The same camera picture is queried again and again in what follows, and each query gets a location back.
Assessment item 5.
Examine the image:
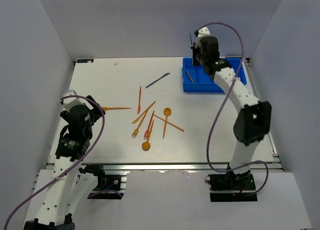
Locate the aluminium table rail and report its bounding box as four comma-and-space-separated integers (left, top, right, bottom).
45, 158, 283, 171

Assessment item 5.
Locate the dark blue plastic knife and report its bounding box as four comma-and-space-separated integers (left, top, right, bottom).
145, 72, 171, 89

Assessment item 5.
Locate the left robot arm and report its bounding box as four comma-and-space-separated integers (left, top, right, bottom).
24, 90, 106, 229

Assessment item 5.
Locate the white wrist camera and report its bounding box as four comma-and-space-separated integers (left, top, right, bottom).
59, 89, 83, 112
194, 27, 211, 40

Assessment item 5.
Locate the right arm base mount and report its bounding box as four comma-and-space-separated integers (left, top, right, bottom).
204, 170, 258, 202

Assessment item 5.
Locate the orange plastic fork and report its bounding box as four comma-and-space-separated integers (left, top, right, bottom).
131, 111, 148, 138

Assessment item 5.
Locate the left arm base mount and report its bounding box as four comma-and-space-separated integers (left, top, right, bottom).
78, 164, 124, 199

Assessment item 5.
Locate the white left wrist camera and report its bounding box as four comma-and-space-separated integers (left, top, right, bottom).
59, 89, 83, 112

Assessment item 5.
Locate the orange chopstick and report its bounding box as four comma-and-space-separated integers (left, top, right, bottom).
185, 69, 194, 83

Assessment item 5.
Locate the dark label sticker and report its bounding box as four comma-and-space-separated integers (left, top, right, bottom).
76, 59, 94, 64

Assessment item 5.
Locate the orange chopstick diagonal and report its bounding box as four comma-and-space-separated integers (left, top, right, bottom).
154, 114, 184, 132

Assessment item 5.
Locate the orange plastic knife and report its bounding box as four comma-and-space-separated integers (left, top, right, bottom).
132, 101, 156, 124

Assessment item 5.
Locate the red plastic knife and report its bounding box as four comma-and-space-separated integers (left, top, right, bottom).
137, 86, 142, 114

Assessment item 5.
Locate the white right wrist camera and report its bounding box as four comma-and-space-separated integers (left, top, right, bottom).
194, 27, 211, 40

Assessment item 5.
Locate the blue compartment tray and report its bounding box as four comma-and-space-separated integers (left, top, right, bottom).
182, 57, 247, 93

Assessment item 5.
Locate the yellow fork near left arm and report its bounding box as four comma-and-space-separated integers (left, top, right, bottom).
102, 107, 131, 111

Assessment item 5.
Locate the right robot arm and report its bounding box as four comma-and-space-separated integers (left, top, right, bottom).
192, 34, 272, 189

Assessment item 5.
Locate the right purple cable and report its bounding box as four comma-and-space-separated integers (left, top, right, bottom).
197, 22, 270, 194

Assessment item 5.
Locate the red plastic fork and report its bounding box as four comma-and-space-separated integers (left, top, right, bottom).
144, 111, 155, 139

